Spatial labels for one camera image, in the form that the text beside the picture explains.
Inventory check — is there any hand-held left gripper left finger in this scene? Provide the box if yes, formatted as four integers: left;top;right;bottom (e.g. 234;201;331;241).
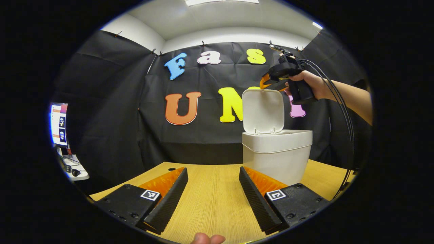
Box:
89;167;189;235

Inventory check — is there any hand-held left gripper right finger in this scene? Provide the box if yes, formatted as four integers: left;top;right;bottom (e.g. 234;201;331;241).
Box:
238;166;330;235

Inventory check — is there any white desktop garbage bin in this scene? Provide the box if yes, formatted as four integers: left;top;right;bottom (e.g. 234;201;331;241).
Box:
242;89;313;186

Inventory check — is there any wooden desktop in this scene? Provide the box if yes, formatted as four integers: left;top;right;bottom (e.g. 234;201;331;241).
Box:
89;159;356;244

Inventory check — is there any long ceiling light panel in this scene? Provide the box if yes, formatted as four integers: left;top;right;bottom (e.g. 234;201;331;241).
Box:
185;0;260;6

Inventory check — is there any black backdrop cloth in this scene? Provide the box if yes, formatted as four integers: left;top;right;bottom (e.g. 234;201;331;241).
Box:
54;29;372;195

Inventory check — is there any computer monitor screen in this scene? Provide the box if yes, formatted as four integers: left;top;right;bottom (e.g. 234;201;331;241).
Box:
50;103;69;147

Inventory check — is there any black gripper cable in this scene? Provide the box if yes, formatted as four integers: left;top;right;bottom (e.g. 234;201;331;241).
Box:
300;59;356;200
305;62;353;199

